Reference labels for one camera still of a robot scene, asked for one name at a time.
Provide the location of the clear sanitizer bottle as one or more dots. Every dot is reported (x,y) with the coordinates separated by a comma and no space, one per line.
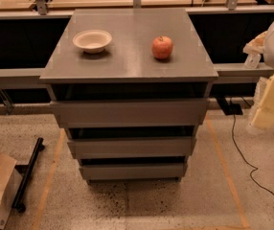
(252,61)

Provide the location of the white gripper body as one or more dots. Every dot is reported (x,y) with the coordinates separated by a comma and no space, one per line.
(262,109)

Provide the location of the white paper bowl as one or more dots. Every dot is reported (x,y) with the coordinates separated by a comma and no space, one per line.
(92,41)

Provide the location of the red apple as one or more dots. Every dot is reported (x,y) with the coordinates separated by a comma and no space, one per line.
(162,47)

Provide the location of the black metal stand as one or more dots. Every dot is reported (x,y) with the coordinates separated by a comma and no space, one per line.
(26,171)

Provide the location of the grey bottom drawer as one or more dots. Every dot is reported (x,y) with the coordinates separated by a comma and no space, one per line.
(139,171)

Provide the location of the grey drawer cabinet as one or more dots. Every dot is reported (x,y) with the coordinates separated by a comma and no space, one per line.
(130,88)

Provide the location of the grey drawer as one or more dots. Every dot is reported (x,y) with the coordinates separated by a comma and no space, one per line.
(132,147)
(136,113)
(139,171)

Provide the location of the grey middle drawer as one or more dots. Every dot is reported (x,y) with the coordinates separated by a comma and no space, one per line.
(132,147)

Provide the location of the grey top drawer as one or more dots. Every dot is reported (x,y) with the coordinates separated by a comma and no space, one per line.
(136,113)

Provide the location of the black floor socket box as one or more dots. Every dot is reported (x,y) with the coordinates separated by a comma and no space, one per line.
(228,107)

